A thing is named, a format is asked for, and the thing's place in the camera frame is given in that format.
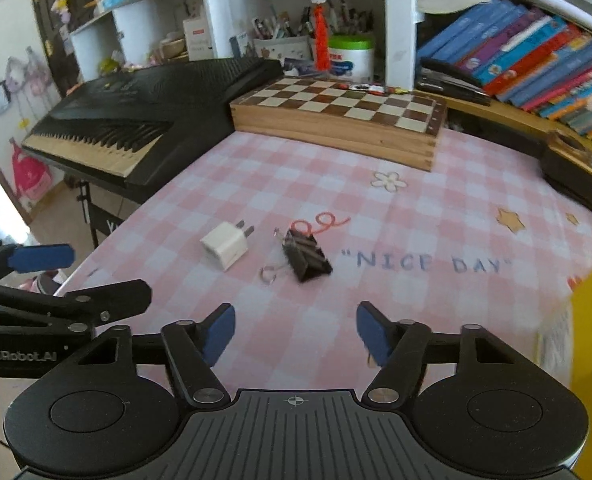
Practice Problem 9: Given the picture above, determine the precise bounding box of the wooden chess board box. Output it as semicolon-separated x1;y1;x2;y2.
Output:
230;77;447;171

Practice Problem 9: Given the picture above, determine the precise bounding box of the green lid white jar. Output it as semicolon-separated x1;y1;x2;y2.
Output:
328;35;375;84

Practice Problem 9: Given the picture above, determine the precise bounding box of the black stapler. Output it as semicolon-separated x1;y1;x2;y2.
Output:
415;58;491;106

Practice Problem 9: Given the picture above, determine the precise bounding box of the white bookshelf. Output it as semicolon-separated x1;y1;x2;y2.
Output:
68;0;592;91

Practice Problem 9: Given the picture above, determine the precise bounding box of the white charger plug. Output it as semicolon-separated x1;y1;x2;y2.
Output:
200;221;255;271

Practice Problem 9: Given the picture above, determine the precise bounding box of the red hanging tassel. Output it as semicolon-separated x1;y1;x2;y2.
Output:
310;0;331;72

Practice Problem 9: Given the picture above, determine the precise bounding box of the white pen holder box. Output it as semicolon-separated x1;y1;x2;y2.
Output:
253;36;312;63

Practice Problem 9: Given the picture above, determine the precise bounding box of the black electronic keyboard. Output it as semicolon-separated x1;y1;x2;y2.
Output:
22;58;283;204

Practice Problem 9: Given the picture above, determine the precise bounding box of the row of colourful books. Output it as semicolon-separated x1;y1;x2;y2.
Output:
416;0;592;142

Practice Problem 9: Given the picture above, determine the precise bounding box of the black binder clip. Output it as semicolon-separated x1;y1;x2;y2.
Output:
259;229;333;285

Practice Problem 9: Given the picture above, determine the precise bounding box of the pink checkered tablecloth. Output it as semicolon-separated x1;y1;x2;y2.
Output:
66;130;592;390

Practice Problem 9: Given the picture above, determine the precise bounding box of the dark wooden tray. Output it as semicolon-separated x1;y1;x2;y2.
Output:
539;130;592;212

